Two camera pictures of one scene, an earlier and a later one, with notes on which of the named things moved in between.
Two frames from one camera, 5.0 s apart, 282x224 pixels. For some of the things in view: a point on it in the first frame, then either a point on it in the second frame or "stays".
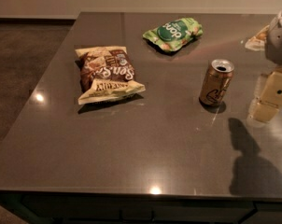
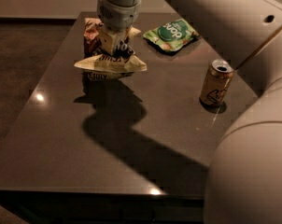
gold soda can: [217, 81] stays
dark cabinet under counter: [133, 208] stays
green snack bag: [174, 35] stays
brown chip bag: [106, 73] -> [99, 63]
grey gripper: [279, 42] -> [119, 16]
